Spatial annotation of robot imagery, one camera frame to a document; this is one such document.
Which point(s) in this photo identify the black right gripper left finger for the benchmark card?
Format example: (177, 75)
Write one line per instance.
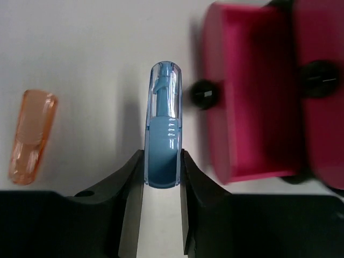
(100, 221)

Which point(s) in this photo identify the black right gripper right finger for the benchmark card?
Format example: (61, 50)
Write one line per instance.
(217, 223)

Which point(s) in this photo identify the blue correction tape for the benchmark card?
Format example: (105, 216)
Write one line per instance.
(163, 129)

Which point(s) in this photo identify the orange correction tape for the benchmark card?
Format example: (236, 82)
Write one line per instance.
(35, 120)

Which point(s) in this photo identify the pink bottom drawer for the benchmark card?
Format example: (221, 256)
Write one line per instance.
(249, 93)

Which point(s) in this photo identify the pink drawer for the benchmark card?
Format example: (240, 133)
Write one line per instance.
(318, 27)
(249, 93)

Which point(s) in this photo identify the black drawer cabinet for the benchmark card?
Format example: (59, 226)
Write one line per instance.
(282, 4)

